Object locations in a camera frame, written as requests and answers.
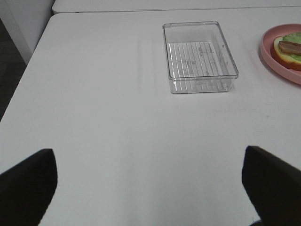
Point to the clear plastic tray left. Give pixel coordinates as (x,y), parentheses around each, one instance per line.
(198,58)

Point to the bacon strip tray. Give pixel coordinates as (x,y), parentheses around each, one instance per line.
(291,48)

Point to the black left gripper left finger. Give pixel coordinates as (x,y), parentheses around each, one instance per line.
(26,190)

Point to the green lettuce leaf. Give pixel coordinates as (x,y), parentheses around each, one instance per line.
(292,37)

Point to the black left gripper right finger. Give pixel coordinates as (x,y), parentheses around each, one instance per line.
(273,187)

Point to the bread slice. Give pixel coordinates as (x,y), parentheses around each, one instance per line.
(287,63)

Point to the pink round plate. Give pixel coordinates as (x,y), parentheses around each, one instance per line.
(265,50)

